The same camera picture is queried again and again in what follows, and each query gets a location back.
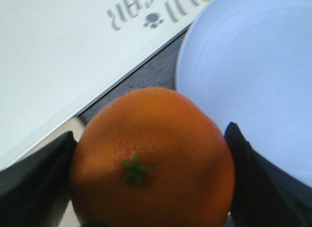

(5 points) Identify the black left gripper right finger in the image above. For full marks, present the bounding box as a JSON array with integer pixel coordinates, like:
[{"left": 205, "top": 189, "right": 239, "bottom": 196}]
[{"left": 225, "top": 122, "right": 312, "bottom": 227}]

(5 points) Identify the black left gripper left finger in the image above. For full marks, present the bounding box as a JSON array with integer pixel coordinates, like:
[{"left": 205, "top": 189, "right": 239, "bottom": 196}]
[{"left": 0, "top": 132, "right": 77, "bottom": 227}]

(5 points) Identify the orange fruit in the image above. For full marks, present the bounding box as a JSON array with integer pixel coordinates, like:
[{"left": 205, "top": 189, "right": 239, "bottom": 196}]
[{"left": 69, "top": 88, "right": 235, "bottom": 227}]

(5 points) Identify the light blue plate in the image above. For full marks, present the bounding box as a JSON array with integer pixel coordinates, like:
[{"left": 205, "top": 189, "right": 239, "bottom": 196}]
[{"left": 175, "top": 0, "right": 312, "bottom": 186}]

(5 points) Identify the white rectangular tray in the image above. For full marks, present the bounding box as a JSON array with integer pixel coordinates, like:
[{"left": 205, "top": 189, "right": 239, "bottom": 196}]
[{"left": 0, "top": 0, "right": 209, "bottom": 168}]

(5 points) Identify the wooden cutting board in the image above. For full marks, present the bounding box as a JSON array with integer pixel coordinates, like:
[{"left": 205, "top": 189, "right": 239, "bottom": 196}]
[{"left": 70, "top": 117, "right": 85, "bottom": 142}]

